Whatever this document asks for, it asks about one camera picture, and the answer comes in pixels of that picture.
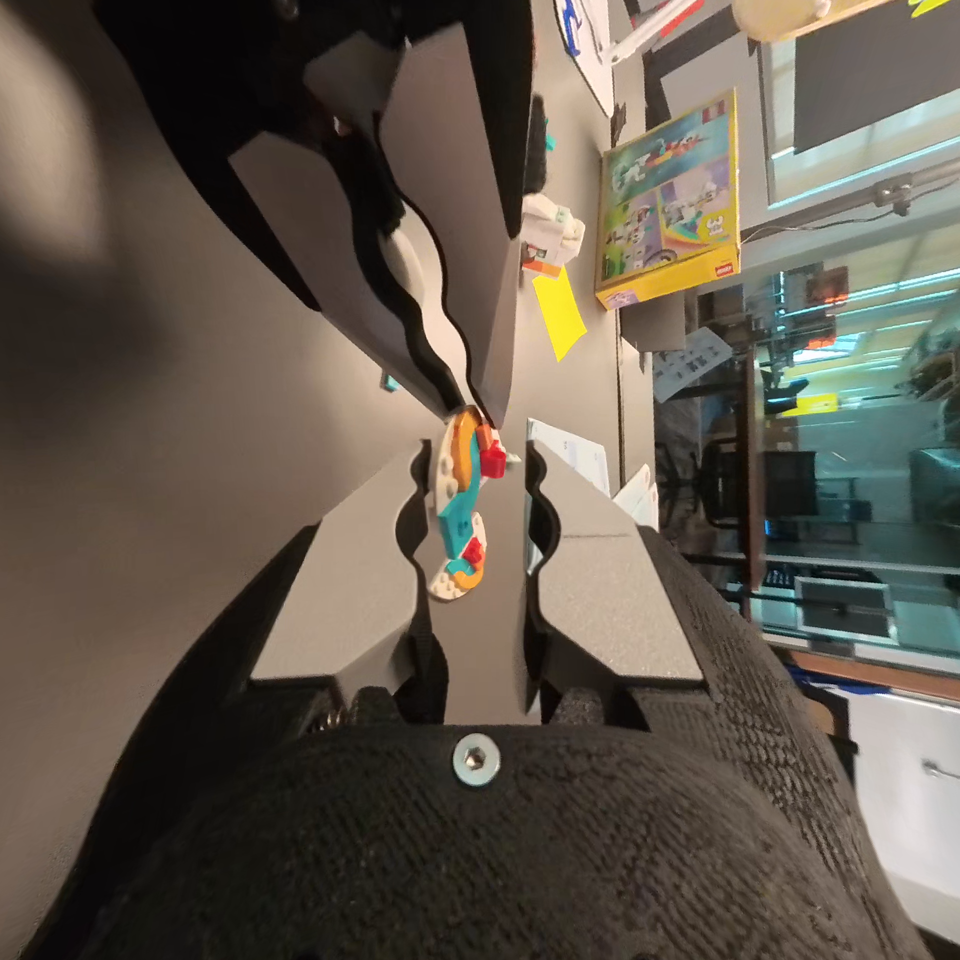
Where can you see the yellow paper note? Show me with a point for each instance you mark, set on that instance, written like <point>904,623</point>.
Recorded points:
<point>559,311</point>

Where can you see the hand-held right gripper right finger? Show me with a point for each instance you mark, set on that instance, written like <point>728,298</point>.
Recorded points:
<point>607,600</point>

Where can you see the round white lego plate assembly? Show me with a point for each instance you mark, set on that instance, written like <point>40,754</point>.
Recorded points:
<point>459,525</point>

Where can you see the yellow lego set box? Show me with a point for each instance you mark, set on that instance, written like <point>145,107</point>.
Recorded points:
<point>667,202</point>

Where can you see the white lego model orange base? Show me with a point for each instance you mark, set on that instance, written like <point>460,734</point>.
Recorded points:
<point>551,232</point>

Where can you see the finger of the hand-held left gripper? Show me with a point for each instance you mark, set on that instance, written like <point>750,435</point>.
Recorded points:
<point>480,187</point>
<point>315,225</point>

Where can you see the teal lego piece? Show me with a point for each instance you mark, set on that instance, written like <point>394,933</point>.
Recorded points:
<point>390,382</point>

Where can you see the grey metal bracket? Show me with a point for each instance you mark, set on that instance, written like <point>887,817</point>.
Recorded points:
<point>892,196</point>

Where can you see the red lego brick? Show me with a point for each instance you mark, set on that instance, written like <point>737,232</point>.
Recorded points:
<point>495,461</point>

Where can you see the black office chair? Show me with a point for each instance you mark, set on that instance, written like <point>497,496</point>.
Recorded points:
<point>727,480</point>

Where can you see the black flat panel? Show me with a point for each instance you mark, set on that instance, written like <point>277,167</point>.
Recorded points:
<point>877,75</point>

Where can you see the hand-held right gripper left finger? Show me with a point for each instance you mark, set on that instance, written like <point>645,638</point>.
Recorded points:
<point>352,600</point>

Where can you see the lego instruction booklet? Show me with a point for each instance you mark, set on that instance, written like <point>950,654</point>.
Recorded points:
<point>570,450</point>

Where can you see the white sheet with blue print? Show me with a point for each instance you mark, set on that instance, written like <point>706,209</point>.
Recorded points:
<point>585,52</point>

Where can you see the beige round object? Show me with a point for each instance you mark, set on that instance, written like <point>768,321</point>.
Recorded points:
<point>780,16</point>

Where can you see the printed paper sheet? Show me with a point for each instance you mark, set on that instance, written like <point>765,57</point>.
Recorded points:
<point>690,364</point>

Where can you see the white cabinet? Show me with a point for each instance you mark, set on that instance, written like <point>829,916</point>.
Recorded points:
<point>907,810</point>

